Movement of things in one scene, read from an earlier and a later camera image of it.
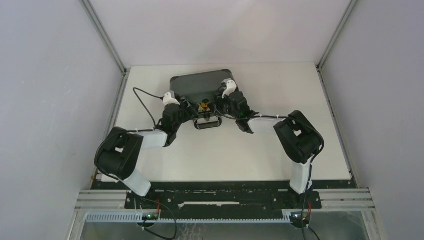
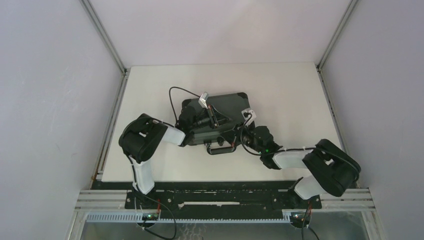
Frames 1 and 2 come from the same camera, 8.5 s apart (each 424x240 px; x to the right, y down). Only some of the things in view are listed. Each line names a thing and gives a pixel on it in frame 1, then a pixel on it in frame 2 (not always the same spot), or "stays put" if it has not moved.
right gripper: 220,102 -> 246,128
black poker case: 201,87 -> 229,109
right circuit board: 299,217 stays put
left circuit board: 150,216 stays put
